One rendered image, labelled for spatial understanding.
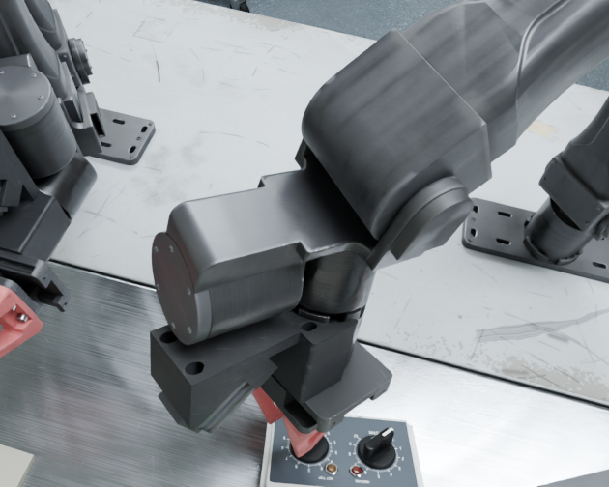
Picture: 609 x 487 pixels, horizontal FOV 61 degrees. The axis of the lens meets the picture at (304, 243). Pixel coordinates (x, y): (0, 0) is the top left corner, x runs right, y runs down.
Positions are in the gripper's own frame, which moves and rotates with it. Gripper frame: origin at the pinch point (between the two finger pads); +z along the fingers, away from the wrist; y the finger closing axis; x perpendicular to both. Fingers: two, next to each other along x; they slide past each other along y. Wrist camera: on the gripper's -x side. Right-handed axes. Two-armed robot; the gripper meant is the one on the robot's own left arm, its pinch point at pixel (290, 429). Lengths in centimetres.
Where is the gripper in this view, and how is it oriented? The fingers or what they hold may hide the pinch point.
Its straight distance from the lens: 42.6
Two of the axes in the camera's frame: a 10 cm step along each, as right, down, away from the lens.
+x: 7.5, -2.7, 6.0
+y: 6.4, 5.1, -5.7
